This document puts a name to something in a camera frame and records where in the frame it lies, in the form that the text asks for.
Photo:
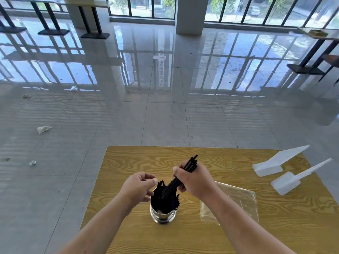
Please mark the clear plastic bag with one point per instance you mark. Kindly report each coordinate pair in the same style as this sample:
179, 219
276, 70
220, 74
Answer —
238, 201

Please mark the small crumpled white litter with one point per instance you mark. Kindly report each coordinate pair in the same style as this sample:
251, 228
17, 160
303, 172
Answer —
32, 163

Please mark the crumpled clear wrapper litter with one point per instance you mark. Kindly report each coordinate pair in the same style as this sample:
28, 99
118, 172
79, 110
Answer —
74, 88

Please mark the narrow white plastic stand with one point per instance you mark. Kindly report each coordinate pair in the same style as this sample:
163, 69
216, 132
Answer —
286, 183

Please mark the black framed window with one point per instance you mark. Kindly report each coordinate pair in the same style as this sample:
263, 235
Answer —
264, 10
143, 7

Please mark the wide white plastic stand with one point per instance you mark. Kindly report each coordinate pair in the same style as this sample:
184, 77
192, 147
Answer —
275, 162

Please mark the person's left forearm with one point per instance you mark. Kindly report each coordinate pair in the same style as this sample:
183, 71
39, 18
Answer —
98, 230

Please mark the long table with black legs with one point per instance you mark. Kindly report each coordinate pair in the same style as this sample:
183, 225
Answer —
53, 32
95, 35

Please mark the dark dining chair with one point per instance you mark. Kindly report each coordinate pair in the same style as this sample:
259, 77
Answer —
332, 58

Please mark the steel cylindrical holder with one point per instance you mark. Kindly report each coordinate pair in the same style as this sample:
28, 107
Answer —
163, 218

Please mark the person's left hand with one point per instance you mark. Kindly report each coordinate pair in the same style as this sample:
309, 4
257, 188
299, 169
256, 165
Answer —
136, 189

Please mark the large crumpled white litter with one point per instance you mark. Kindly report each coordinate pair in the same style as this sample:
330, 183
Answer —
43, 129

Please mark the wooden table with black pedestal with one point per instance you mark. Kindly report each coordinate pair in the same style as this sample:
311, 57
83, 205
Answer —
304, 69

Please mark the person's right hand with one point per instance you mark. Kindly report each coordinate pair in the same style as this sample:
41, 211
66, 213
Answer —
196, 181

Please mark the bunch of black straws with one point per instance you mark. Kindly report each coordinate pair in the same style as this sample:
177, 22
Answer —
165, 201

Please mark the person's right forearm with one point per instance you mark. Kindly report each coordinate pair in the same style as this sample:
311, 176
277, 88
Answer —
238, 227

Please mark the white paper sheet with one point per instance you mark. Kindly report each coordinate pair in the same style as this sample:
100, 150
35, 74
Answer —
159, 57

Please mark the small dark litter scrap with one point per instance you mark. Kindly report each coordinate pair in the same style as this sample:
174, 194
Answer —
26, 96

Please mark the small wooden tray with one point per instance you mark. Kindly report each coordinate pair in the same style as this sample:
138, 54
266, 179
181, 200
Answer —
319, 33

